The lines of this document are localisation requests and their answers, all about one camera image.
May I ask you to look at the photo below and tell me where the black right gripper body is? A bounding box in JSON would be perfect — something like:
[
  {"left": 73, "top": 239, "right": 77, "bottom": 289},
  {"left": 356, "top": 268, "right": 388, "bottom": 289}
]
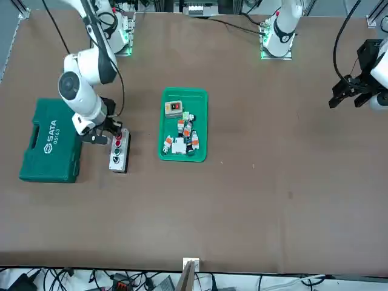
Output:
[{"left": 95, "top": 96, "right": 122, "bottom": 132}]

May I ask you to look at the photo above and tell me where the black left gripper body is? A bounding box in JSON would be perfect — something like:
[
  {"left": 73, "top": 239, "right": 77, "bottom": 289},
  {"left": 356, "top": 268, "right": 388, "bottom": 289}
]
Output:
[{"left": 353, "top": 38, "right": 383, "bottom": 92}]

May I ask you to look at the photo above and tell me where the white four-button control box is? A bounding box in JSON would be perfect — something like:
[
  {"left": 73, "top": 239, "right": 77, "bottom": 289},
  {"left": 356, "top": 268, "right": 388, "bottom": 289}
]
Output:
[{"left": 109, "top": 129, "right": 132, "bottom": 174}]

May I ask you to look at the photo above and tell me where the green plastic tray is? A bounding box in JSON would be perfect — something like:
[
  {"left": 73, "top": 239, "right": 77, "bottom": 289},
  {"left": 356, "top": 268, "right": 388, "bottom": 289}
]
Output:
[{"left": 157, "top": 87, "right": 209, "bottom": 163}]

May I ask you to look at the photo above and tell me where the white square plastic block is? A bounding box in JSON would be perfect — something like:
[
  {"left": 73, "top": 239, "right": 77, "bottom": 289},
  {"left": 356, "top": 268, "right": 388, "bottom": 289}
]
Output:
[{"left": 171, "top": 136, "right": 187, "bottom": 156}]

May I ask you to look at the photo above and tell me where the green plastic tool case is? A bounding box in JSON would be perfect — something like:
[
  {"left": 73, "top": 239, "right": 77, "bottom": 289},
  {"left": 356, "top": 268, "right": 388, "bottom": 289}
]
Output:
[{"left": 19, "top": 98, "right": 83, "bottom": 184}]

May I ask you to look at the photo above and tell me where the grey foot pedal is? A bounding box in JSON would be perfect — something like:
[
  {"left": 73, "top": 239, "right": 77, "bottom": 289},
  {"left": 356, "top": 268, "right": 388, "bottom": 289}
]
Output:
[{"left": 156, "top": 275, "right": 175, "bottom": 291}]

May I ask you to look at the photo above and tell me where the black power adapter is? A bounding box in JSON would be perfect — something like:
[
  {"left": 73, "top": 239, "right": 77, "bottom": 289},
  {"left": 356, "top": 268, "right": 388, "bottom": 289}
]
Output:
[{"left": 7, "top": 272, "right": 38, "bottom": 291}]

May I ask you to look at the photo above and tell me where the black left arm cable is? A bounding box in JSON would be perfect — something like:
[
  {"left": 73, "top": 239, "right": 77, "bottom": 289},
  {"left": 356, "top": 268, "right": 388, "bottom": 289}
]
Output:
[{"left": 333, "top": 0, "right": 363, "bottom": 80}]

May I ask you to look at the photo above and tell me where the beige two-button switch box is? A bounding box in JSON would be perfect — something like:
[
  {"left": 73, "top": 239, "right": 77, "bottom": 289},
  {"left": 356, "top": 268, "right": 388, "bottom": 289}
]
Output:
[{"left": 164, "top": 99, "right": 184, "bottom": 118}]

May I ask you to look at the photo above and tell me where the thin black table cable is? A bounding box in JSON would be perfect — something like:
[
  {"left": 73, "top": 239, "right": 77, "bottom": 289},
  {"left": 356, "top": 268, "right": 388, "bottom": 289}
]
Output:
[{"left": 193, "top": 13, "right": 267, "bottom": 35}]

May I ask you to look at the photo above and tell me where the aluminium camera post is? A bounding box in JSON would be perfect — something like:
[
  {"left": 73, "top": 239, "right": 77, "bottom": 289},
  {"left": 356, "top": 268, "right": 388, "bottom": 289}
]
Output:
[{"left": 176, "top": 257, "right": 201, "bottom": 291}]

